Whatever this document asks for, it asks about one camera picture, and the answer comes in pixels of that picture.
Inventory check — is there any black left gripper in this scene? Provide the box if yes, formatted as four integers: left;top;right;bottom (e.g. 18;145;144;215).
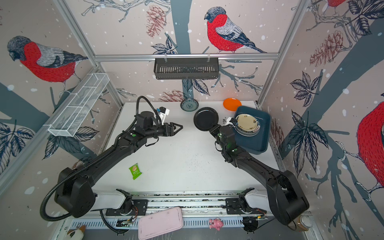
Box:
145;122;184;140

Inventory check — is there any small green patterned plate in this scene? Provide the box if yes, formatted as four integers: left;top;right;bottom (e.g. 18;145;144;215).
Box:
181;99;199;112

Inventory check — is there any cream yellow plate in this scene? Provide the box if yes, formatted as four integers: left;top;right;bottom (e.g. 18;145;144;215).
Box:
235;113;259;134

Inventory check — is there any black round plate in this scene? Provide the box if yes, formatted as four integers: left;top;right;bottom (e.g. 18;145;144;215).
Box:
194;107;219;132

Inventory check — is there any teal rim plate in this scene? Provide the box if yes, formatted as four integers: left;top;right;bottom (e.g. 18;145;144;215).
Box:
233;115;261;138

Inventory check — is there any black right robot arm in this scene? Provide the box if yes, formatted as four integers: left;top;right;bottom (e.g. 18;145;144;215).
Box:
209;125;310;226

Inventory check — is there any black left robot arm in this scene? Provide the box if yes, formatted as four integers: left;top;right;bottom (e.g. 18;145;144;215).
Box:
40;108;183;222

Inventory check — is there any teal plastic bin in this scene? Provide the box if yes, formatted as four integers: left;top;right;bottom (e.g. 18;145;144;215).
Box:
234;106;271;155

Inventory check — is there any orange plastic plate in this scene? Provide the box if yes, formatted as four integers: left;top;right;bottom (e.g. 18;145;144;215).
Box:
223;98;242;112

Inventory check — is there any green snack packet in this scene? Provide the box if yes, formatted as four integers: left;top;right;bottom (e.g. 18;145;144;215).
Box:
129;164;142;180

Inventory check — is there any pink pig toy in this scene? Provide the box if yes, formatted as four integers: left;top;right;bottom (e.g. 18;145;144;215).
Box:
209;219;224;231

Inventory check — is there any pink rectangular tray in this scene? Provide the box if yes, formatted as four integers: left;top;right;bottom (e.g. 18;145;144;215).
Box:
138;207;184;240

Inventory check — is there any amber jar with lid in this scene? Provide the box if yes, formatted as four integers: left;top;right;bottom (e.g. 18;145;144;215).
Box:
296;215;313;232

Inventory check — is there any white orange plush toy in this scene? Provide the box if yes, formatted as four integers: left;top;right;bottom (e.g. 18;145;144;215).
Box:
64;225;86;240

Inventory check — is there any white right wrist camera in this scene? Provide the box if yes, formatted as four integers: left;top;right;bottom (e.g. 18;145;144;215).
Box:
225;117;237;126

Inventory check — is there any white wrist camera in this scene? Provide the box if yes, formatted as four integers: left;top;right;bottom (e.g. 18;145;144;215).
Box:
225;117;237;126
157;107;170;125

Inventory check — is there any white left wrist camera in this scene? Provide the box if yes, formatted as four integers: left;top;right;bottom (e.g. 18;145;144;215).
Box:
157;107;170;125

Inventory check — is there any black hanging wire basket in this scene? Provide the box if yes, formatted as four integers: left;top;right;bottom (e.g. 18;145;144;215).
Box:
154;58;219;80

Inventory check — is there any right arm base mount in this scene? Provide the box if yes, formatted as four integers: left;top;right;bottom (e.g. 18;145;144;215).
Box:
225;198;267;215

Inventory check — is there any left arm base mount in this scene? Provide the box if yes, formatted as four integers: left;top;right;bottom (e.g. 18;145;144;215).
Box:
106;199;149;217

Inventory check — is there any aluminium frame crossbar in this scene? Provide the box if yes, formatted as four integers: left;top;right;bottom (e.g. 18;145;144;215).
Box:
94;52;280;63

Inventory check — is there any white wire mesh shelf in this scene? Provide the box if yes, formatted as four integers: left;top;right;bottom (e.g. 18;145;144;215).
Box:
48;73;110;137

